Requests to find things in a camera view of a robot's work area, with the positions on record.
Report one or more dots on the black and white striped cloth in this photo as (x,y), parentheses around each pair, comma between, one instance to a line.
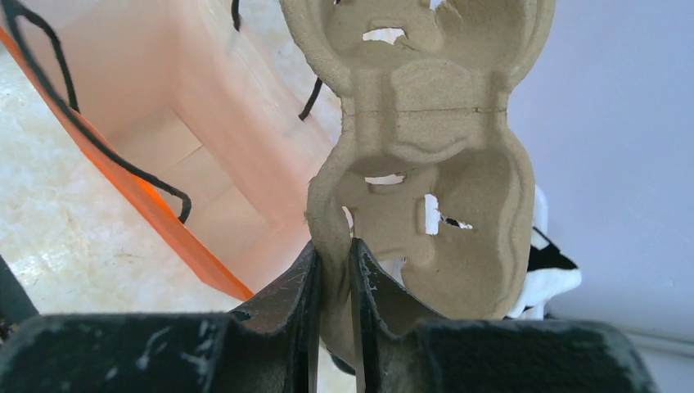
(549,272)

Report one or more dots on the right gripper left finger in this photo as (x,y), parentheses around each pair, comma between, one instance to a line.
(268,343)

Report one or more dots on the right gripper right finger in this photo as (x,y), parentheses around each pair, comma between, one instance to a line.
(402,345)

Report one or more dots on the orange paper bag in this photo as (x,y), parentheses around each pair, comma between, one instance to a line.
(187,117)

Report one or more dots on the single brown cup carrier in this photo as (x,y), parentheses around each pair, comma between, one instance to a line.
(425,167)

